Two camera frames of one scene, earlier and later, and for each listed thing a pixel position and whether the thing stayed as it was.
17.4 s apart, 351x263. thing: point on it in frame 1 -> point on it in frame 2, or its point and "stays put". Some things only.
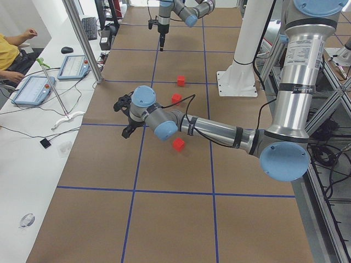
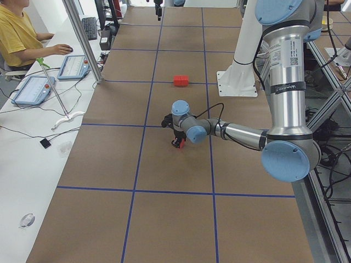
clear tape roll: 27,220 stays put
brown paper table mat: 187,199 stays put
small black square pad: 45,143 stays put
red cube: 176,98 -> 177,80
